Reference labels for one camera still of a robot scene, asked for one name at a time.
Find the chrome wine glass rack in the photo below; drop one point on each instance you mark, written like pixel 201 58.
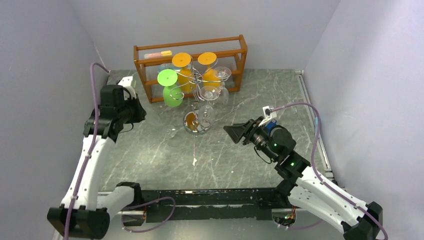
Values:
pixel 190 121

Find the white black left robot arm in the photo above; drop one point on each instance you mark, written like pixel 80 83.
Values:
pixel 83 213

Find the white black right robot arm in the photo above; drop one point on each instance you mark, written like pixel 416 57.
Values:
pixel 304 187

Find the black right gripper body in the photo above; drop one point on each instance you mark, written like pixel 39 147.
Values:
pixel 247 132

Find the blue packaged item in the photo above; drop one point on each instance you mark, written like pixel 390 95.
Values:
pixel 164 66

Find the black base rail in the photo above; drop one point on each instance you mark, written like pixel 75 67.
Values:
pixel 205 204

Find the green plastic wine glass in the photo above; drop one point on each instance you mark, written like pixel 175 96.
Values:
pixel 172 94

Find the orange plastic cup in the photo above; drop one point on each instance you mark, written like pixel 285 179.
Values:
pixel 182 60

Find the light blue pen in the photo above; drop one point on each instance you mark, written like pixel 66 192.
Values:
pixel 317 126

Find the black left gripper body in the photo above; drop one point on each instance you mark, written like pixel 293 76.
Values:
pixel 133 111

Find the yellow plastic wine glass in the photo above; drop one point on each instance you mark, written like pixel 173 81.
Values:
pixel 209 76

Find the wooden shelf rack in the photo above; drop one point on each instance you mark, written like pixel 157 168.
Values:
pixel 231 52

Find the clear wine glass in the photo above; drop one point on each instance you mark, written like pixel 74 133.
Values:
pixel 223 74

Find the pink yellow marker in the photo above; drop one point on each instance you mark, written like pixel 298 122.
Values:
pixel 160 54

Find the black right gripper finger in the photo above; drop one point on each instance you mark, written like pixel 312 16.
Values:
pixel 238 127
pixel 239 136

